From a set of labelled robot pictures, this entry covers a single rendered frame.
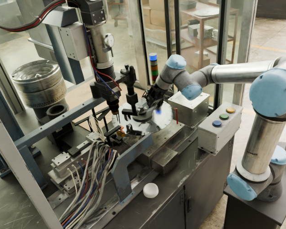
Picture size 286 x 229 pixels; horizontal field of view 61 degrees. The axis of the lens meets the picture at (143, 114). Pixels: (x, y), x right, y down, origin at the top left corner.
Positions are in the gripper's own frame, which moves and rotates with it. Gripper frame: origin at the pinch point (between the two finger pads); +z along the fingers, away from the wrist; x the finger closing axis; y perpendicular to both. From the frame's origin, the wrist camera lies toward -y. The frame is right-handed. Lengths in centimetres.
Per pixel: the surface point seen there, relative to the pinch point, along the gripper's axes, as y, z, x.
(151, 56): -17.8, -8.7, -26.2
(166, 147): 0.0, 8.0, 20.3
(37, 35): 32, -2, -61
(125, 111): 12.8, 0.6, -4.2
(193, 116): -26.6, 3.6, 13.1
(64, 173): 45, 28, 2
